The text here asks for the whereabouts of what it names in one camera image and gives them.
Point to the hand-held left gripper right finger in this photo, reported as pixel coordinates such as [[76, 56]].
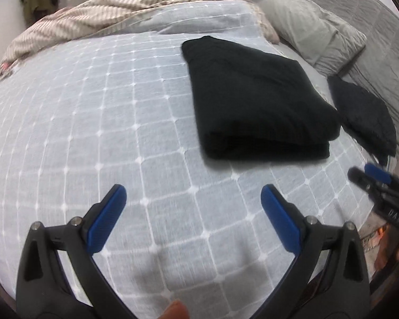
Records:
[[281, 219]]

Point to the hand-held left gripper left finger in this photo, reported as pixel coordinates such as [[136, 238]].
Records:
[[106, 219]]

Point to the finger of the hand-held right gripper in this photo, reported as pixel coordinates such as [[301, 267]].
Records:
[[379, 172], [360, 177]]

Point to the black garment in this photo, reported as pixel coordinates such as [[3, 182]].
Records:
[[252, 106]]

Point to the hanging dark and olive clothes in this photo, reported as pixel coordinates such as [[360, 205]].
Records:
[[36, 0]]

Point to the person's left hand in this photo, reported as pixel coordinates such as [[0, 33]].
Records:
[[176, 310]]

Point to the dark folded cloth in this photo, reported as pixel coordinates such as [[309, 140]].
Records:
[[362, 116]]

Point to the light blue checked bed cover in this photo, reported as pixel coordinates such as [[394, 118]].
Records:
[[86, 123]]

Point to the grey pillow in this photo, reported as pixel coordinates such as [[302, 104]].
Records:
[[306, 30]]

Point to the grey quilted bedspread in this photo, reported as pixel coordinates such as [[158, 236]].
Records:
[[369, 3]]

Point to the striped duvet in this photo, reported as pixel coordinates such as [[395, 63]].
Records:
[[103, 16]]

